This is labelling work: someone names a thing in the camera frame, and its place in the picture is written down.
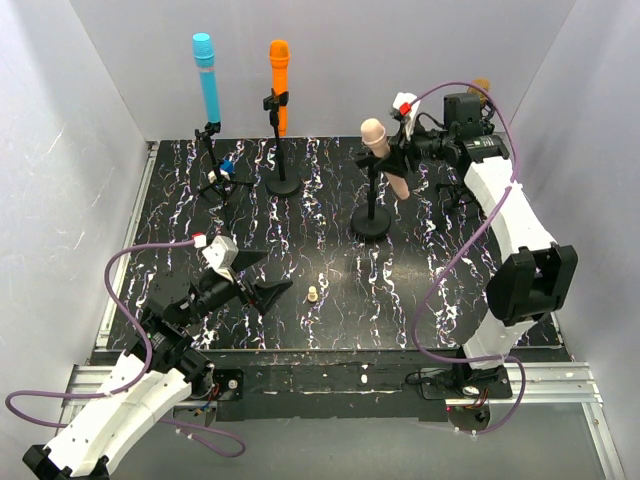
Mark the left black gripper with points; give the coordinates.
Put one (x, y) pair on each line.
(245, 282)

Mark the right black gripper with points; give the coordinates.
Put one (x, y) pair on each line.
(403, 154)

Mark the pink microphone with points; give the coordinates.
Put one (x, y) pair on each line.
(373, 134)

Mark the round-base mic stand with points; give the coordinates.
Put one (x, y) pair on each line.
(370, 222)
(279, 184)

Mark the tripod shock-mount mic stand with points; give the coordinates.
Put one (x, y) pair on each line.
(452, 192)

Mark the gold microphone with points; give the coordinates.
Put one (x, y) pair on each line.
(479, 86)

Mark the tripod clip stand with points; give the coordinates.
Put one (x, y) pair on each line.
(221, 177)

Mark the orange microphone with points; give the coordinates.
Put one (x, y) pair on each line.
(279, 56)

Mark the blue microphone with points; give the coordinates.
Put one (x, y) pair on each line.
(204, 57)

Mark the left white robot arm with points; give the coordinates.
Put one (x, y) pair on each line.
(158, 370)

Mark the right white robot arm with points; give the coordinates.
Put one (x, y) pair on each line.
(536, 271)

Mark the small beige adapter piece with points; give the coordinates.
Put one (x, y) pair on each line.
(312, 294)

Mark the black marbled table mat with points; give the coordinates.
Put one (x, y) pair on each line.
(369, 294)

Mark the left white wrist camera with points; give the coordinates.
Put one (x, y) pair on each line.
(220, 252)

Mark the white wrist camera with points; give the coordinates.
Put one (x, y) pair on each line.
(404, 109)
(220, 252)

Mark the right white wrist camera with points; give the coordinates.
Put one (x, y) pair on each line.
(404, 109)

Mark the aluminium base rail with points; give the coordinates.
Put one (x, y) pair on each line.
(356, 400)

